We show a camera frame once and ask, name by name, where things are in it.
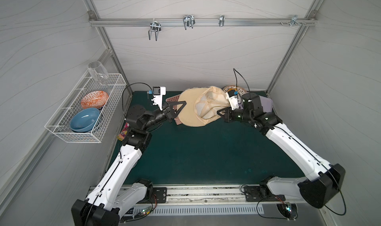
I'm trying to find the beige baseball cap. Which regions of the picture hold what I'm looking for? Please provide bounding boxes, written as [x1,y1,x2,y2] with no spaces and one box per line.
[178,86,231,127]

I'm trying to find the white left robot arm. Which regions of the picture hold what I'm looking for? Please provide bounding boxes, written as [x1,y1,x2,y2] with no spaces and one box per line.
[71,101,187,226]

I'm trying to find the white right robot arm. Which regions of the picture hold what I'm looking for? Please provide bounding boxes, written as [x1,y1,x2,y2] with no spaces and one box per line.
[217,91,346,209]

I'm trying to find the pink perforated plastic basket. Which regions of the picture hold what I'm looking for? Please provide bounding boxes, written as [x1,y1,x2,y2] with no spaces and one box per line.
[165,94,182,125]

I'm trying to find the patterned ceramic plate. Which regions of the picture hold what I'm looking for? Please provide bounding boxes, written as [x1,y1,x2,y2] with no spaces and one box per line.
[222,85,248,95]

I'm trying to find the lavender plastic tray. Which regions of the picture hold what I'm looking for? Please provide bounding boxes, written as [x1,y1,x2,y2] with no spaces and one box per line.
[260,96,273,113]

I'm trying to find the Fox's fruit candy bag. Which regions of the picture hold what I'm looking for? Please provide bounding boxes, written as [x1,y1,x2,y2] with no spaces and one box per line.
[117,123,130,141]

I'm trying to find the orange patterned bowl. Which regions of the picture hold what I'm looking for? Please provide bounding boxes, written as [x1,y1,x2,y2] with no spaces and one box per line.
[80,91,109,109]

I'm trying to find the clear drinking glass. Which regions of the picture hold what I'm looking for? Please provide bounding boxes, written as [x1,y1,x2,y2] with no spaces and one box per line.
[87,61,109,85]

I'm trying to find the metal double hook left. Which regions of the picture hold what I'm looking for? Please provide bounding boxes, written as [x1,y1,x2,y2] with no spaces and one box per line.
[148,21,161,41]

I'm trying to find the metal double hook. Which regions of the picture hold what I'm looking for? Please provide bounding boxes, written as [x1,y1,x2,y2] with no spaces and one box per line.
[148,21,161,41]
[183,14,195,30]

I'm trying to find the blue ceramic bowl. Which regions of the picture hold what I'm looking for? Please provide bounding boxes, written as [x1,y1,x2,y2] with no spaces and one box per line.
[69,108,100,133]

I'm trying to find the metal double hook middle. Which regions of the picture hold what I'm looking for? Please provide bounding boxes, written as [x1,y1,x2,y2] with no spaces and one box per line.
[183,14,195,30]

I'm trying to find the small metal hook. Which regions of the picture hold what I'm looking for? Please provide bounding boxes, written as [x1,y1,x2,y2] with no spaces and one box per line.
[219,15,225,27]

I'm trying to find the right round fan board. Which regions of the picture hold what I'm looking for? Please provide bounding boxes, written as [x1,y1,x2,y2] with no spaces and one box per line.
[256,196,299,221]

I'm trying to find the metal hook right end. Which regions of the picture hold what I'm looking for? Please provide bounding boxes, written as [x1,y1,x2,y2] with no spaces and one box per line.
[279,15,306,27]

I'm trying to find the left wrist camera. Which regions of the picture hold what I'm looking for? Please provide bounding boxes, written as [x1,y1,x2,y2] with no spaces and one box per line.
[148,86,166,111]

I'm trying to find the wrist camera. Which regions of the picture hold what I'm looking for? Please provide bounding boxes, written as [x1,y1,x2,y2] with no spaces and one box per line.
[226,89,242,110]
[148,86,166,111]

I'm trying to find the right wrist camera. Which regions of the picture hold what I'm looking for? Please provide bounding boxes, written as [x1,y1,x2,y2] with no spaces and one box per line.
[226,89,242,110]

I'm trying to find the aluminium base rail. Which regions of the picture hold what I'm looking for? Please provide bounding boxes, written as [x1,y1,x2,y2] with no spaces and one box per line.
[89,183,316,206]

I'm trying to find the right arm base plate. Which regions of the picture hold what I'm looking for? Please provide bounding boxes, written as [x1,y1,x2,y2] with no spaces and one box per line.
[240,185,286,202]

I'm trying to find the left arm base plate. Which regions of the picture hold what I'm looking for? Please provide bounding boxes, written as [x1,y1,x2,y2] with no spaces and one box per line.
[140,187,167,204]

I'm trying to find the white wire wall basket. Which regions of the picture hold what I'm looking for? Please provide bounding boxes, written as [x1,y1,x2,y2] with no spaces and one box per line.
[45,72,126,143]

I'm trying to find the left electronics board cables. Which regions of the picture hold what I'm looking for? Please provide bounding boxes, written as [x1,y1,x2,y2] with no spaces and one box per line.
[118,196,157,223]

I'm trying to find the aluminium top rail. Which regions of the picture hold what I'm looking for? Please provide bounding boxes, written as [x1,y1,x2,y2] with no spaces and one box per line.
[89,14,318,28]

